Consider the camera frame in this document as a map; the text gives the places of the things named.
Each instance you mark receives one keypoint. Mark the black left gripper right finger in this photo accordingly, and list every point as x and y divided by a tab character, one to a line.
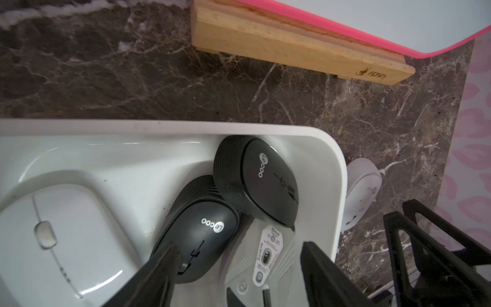
325	284

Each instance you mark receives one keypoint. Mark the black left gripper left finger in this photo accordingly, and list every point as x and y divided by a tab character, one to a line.
153	284

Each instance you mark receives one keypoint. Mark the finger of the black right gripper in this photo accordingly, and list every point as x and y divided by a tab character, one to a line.
473	254
446	278

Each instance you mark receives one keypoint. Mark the grey white mouse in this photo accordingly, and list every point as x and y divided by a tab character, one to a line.
258	266

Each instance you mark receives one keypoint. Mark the black mouse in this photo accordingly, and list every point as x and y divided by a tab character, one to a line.
201	224
253	178

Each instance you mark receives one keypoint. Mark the white computer mouse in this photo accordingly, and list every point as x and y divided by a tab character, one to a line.
60	246

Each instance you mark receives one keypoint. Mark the white storage box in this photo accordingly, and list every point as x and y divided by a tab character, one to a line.
137	168

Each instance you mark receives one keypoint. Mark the pink framed whiteboard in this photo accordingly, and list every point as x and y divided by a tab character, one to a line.
419	29

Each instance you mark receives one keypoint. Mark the wooden easel stand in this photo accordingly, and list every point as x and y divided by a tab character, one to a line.
243	30

